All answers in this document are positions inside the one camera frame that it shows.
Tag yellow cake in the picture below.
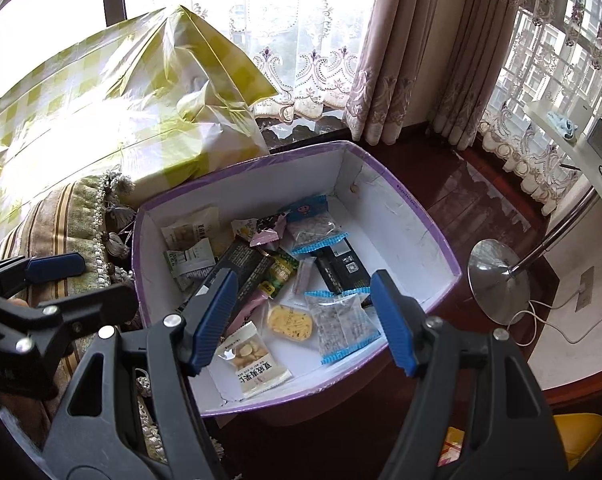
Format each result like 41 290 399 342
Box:
265 303 316 345

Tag yellow checked plastic tablecloth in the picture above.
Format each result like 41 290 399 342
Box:
0 5 279 266

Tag blue face mask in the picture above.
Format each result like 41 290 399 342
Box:
546 112 579 140

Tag metal floor socket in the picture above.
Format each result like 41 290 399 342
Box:
578 266 595 309

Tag blue cartoon snack packet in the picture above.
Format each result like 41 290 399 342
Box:
285 194 330 224

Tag pink chocolate packet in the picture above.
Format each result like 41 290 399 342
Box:
231 211 289 248

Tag small white box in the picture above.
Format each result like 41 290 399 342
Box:
567 100 596 128

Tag lace curtain with floral valance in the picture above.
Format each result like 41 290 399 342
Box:
476 0 602 217

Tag striped tasselled plush throw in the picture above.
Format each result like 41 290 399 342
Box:
0 170 227 466

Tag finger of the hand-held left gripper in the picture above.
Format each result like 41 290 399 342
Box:
0 252 88 301
0 282 139 361

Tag chrome stand with round base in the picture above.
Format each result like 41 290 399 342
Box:
467 187 602 327

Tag plain pink snack packet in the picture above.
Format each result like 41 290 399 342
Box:
226 287 277 338

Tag beige snack packet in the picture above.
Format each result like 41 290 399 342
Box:
160 206 222 252

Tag slim black snack packet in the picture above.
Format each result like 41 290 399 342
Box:
183 236 278 313

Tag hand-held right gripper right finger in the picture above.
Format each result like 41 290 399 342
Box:
369 269 569 480

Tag green packet with yellow label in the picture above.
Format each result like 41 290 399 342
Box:
262 252 301 297

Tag white cable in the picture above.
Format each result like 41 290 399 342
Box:
506 282 602 347

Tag black packet with white label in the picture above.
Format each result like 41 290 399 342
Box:
312 244 373 295

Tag purple rimmed white cardboard box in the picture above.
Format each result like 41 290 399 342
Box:
131 140 463 418

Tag red yellow packet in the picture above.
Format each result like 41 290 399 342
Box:
437 426 466 467

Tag white desk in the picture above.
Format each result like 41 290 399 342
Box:
524 97 602 196

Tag brown embroidered drape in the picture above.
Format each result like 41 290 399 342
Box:
342 0 524 151

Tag sheer lace curtain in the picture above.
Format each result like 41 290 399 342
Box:
123 0 382 126

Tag green white snack packet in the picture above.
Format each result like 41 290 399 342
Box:
162 236 218 293

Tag yellow stool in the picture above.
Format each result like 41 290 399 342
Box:
551 411 602 467

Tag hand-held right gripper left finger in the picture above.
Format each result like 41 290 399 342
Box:
43 266 240 480

